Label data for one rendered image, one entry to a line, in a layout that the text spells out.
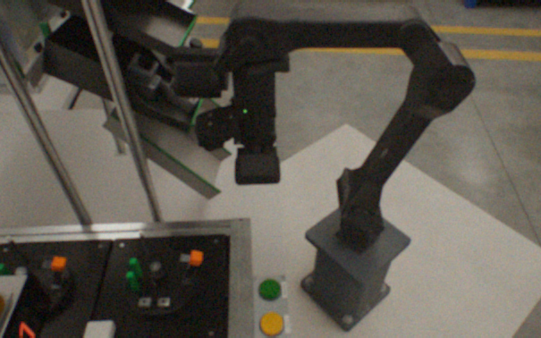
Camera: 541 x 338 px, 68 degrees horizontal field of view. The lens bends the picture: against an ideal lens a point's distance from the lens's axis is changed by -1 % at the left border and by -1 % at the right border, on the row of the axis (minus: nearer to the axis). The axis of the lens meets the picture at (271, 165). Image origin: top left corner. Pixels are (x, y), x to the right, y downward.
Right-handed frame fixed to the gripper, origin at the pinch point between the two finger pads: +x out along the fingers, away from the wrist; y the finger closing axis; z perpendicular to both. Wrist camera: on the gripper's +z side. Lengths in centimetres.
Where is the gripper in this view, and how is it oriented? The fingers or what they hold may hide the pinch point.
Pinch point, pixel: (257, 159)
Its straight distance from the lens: 63.8
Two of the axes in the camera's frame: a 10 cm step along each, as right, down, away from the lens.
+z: -10.0, 0.4, -0.3
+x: 0.1, 7.2, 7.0
